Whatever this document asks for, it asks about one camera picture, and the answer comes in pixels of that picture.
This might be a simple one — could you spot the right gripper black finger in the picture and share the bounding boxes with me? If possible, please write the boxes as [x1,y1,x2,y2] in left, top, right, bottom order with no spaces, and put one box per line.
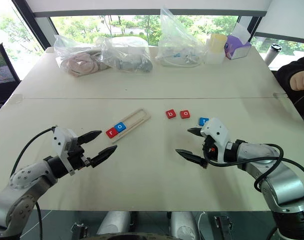
[187,127,205,137]
[175,148,209,170]

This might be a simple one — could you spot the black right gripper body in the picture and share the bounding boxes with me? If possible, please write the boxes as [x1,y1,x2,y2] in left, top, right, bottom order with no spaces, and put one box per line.
[201,135,219,170]

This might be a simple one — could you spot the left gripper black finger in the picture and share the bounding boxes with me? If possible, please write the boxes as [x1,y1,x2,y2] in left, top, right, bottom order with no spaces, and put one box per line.
[76,130,103,146]
[88,145,118,169]

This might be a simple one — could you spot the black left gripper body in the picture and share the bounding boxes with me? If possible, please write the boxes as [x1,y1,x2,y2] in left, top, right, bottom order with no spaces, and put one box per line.
[66,139,93,172]

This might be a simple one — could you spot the red letter tile r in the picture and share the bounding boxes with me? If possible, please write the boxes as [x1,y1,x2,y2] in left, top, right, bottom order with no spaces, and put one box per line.
[105,127,119,139]

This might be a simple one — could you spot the wooden letter tile rack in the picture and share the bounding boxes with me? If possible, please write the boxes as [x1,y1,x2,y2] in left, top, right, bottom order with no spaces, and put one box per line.
[108,107,152,144]

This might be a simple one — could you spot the silver rounded robot leg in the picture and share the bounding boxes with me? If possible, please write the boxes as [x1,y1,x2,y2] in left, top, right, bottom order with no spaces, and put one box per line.
[170,211,200,240]
[96,211,131,236]

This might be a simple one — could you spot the person's right hand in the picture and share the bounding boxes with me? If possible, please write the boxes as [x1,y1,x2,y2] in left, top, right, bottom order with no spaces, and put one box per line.
[290,69,304,92]

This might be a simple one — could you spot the pink cloth bundle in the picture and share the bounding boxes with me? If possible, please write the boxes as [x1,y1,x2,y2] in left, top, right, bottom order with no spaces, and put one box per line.
[60,50,105,76]

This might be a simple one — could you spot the grey metal parts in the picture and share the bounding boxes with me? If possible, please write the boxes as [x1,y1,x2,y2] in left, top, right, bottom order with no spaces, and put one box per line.
[116,59,153,74]

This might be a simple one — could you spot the clear bag with pink cloth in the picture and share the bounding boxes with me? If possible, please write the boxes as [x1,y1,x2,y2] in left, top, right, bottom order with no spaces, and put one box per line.
[53,34,110,78]

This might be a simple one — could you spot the clear bag with grey parts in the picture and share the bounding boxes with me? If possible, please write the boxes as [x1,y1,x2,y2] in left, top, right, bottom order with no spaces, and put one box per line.
[95,36,154,74]

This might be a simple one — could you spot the pale yellow plastic cup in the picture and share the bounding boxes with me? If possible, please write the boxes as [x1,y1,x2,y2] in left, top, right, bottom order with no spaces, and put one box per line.
[210,33,228,53]

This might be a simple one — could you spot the purple tissue box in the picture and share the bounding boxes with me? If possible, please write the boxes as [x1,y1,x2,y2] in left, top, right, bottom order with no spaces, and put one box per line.
[224,22,253,61]

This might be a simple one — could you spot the silver thermos with black lid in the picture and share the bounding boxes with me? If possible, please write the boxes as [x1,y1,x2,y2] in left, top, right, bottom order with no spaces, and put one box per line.
[263,43,283,66]

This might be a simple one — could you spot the black mesh office chair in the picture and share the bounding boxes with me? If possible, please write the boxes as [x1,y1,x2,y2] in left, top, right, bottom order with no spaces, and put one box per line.
[0,42,21,119]

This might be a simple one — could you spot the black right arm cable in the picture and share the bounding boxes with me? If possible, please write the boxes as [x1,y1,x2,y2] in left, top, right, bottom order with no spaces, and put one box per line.
[203,143,304,194]

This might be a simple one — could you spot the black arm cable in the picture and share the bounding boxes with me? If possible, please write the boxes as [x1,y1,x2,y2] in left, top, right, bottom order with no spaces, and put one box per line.
[10,126,57,240]
[203,143,304,194]

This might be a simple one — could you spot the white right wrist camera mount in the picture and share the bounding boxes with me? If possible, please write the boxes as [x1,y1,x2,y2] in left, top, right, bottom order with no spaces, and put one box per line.
[200,117,233,165]

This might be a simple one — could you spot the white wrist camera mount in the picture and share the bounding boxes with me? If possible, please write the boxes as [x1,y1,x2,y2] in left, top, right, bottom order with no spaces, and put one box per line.
[200,117,233,165]
[51,126,79,176]

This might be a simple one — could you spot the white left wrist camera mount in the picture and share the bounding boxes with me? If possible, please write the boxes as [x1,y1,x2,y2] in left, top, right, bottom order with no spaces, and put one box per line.
[51,126,79,176]

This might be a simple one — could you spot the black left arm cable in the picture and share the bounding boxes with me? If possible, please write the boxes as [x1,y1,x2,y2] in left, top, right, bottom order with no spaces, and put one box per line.
[10,126,57,240]

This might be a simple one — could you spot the thin white wire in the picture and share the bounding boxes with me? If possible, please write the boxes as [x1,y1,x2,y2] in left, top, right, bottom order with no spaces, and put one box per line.
[197,211,208,230]

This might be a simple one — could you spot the grey metal table bracket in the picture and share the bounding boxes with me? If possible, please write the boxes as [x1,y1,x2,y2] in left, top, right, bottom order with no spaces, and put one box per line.
[213,215,234,236]
[71,222,89,236]

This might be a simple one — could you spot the white cable bundle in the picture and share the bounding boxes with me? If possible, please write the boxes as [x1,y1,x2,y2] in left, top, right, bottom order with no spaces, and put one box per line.
[156,49,203,68]

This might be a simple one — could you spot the tall clear bag with cables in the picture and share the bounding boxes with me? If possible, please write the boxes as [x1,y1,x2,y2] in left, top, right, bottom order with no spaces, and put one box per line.
[155,7,208,69]

